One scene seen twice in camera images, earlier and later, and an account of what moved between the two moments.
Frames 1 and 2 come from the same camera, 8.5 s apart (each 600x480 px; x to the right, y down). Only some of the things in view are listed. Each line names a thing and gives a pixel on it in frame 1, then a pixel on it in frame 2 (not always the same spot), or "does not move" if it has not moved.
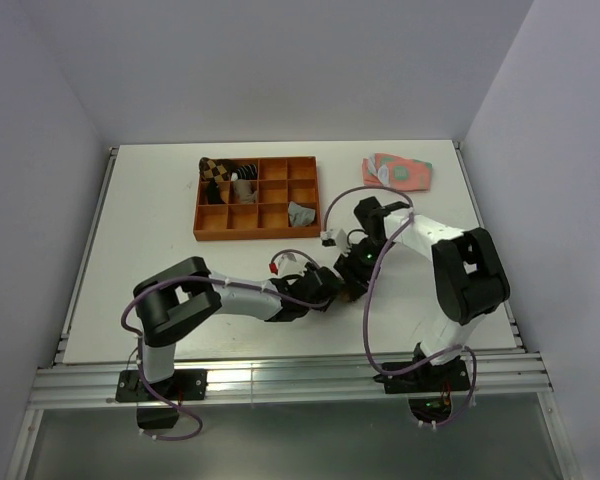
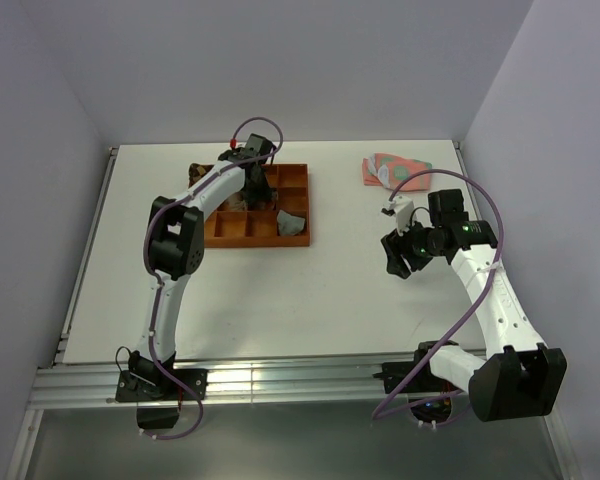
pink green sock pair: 396,172 does not move
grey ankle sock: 300,216 to 289,225
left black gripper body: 309,268 to 259,192
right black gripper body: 363,258 to 417,246
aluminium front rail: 501,376 does not move
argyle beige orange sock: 346,295 to 235,202
